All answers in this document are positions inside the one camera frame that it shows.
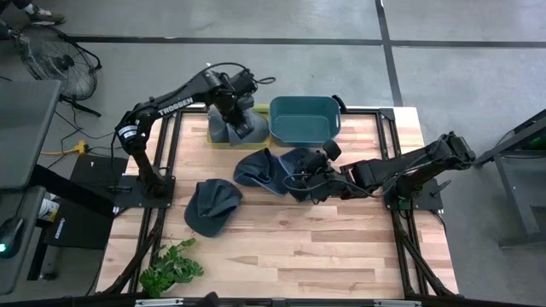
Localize black device with green light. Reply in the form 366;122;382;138
0;217;25;259

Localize black front crossbar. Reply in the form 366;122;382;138
0;292;546;307

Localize yellow plastic bin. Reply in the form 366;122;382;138
206;103;272;150

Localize person's shoe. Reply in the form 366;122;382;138
25;3;67;26

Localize teal plastic bin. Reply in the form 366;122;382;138
268;96;342;148

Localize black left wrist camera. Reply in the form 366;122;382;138
229;70;260;96

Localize grey standing desk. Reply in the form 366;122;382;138
0;185;47;296

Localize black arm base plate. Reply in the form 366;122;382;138
113;175;176;209
381;177;444;211

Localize grey desk top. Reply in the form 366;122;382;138
0;79;63;191

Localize light grey-blue baseball cap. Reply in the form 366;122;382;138
206;96;270;145

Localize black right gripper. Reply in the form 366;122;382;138
289;152;356;203

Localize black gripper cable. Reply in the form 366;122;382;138
206;61;276;86

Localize blue denim baseball cap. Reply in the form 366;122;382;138
279;147;334;201
233;148;291;198

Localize yellow power plug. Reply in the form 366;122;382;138
40;139;90;157

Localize black floor fan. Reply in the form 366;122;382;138
15;23;103;119

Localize grey metal cart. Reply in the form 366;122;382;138
473;108;546;248

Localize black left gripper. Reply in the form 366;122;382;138
212;84;258;140

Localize dark green baseball cap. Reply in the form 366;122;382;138
183;177;244;239

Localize green leafy plant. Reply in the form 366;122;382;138
138;237;205;298

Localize black aluminium table frame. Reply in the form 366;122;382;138
102;105;456;299

